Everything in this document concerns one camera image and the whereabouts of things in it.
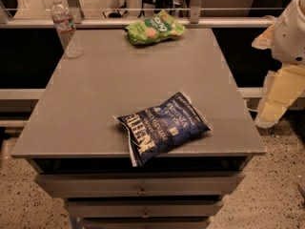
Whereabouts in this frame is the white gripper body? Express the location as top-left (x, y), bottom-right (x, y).
top-left (272, 0), bottom-right (305, 65)

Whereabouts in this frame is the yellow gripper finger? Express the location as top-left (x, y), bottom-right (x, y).
top-left (252, 25), bottom-right (275, 50)
top-left (254, 64), bottom-right (305, 128)

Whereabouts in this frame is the blue Kettle chip bag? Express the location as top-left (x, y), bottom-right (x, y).
top-left (116, 92), bottom-right (211, 167)

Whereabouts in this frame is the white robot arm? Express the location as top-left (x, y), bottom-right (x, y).
top-left (252, 0), bottom-right (305, 129)

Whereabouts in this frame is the green rice chip bag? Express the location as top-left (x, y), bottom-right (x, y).
top-left (124, 10), bottom-right (185, 45)

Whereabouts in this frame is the top grey drawer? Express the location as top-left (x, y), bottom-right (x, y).
top-left (35, 172), bottom-right (245, 198)

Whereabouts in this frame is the grey drawer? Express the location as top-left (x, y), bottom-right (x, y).
top-left (66, 199), bottom-right (223, 219)
top-left (35, 172), bottom-right (245, 198)
top-left (83, 218), bottom-right (211, 229)

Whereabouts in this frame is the clear plastic water bottle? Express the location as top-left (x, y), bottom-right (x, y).
top-left (51, 0), bottom-right (82, 58)

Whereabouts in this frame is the grey drawer cabinet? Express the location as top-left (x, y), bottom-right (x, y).
top-left (12, 29), bottom-right (265, 229)

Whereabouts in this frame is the bottom grey drawer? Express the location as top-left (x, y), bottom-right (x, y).
top-left (83, 218), bottom-right (211, 229)

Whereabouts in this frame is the middle grey drawer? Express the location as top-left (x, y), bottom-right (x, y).
top-left (66, 199), bottom-right (223, 219)

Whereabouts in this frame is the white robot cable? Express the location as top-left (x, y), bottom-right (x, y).
top-left (245, 98), bottom-right (260, 114)

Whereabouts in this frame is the metal railing frame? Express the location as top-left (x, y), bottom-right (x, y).
top-left (1, 0), bottom-right (274, 29)

